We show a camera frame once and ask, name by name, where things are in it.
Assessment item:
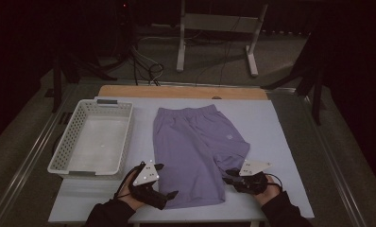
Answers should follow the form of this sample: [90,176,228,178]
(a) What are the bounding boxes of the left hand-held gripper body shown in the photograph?
[128,160,170,211]

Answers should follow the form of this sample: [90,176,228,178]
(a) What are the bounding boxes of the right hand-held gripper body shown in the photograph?
[235,159,272,196]

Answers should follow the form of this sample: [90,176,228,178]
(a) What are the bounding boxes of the purple shorts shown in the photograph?
[152,104,251,210]

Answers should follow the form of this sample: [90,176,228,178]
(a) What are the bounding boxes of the white perforated plastic basket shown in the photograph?
[47,98,135,180]

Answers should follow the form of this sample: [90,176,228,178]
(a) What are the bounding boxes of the person's right hand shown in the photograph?
[253,174,283,207]

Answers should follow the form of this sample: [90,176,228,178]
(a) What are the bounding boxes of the person's left hand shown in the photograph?
[116,171,146,212]

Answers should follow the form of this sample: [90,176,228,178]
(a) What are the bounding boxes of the black tripod stand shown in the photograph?
[43,53,118,114]
[260,31,326,127]

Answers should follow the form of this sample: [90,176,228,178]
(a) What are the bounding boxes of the dark equipment with red light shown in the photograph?
[113,0,137,61]

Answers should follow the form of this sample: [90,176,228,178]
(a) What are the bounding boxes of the left hand-held gripper black cable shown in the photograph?
[113,162,146,200]

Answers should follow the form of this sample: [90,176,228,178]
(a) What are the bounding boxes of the looped black floor cable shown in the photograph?
[130,46,165,87]

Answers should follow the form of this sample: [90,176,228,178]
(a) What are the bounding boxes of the white floor cable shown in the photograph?
[135,36,163,81]

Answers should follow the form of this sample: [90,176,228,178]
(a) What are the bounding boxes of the thin black hanging cable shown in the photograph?
[218,15,241,87]

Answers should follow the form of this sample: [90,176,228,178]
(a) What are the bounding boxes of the white metal stand frame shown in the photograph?
[176,0,269,79]

